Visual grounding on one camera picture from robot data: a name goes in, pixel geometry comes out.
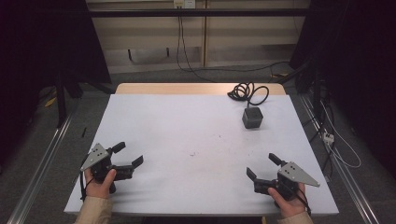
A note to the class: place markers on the white table cover sheet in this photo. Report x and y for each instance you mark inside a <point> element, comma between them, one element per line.
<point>199,155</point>

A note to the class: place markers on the aluminium floor rail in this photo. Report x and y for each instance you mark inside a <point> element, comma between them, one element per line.
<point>40,174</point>
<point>348,180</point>

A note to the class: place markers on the small black floor item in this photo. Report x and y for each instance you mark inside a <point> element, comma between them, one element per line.
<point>84,132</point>

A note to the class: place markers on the person's right hand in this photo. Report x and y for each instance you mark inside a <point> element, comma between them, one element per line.
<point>288,205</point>

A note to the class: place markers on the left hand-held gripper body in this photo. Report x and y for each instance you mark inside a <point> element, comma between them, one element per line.
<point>99,161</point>

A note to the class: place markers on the white wall socket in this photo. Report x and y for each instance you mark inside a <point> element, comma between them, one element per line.
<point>184,3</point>

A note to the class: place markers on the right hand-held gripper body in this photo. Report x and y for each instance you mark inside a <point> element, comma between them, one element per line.
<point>288,180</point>

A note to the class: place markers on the dark grey cube power adapter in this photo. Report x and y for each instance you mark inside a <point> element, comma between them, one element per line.
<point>252,118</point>

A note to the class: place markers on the black curtain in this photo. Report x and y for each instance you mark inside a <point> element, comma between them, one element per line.
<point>358,62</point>
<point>37,46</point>

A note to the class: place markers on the wooden table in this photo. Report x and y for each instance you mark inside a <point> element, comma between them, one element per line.
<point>186,88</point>

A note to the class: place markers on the white power strip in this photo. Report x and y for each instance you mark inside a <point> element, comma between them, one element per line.
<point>328,137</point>

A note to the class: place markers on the black horizontal frame bar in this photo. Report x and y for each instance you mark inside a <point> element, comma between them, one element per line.
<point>199,12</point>

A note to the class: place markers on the yellow floor tape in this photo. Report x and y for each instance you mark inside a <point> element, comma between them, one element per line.
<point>50,101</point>

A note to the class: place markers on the black metal stand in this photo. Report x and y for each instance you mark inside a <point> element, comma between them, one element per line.
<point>61,102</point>

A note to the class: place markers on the person's left hand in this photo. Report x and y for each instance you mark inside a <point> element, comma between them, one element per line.
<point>100,186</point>

